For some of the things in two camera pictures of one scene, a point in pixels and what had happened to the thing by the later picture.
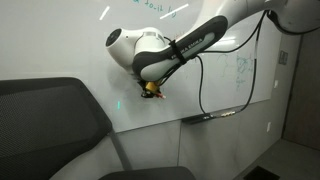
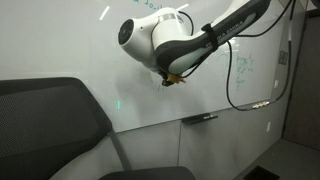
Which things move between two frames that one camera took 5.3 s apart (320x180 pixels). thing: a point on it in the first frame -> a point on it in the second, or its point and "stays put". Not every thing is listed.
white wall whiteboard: x=65 y=39 stays put
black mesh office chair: x=45 y=121 stays put
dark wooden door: x=302 y=120 stays put
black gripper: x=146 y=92 -> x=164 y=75
